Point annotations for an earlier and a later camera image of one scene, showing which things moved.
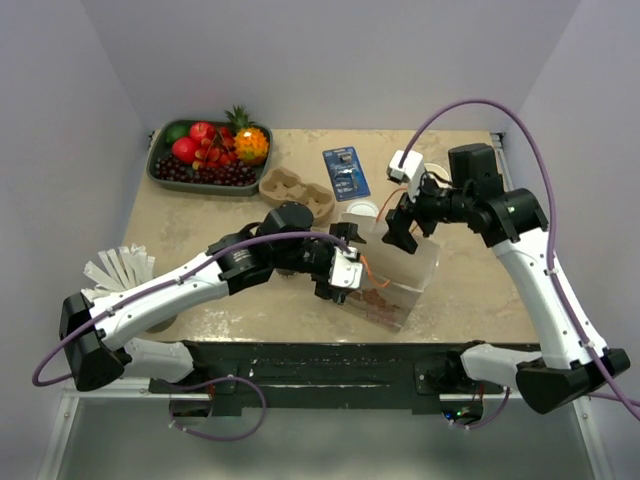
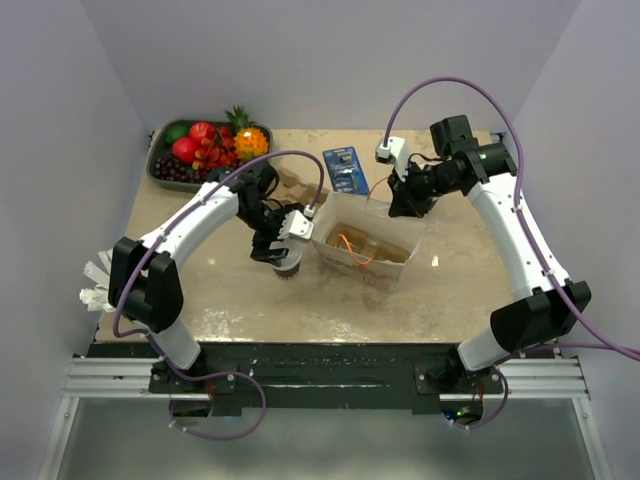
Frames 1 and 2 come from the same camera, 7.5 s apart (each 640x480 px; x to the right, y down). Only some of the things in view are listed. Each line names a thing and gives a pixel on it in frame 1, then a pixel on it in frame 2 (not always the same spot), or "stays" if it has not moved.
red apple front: (183, 150) stays
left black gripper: (342, 235) to (262, 245)
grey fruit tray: (159, 147) stays
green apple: (176, 132) stays
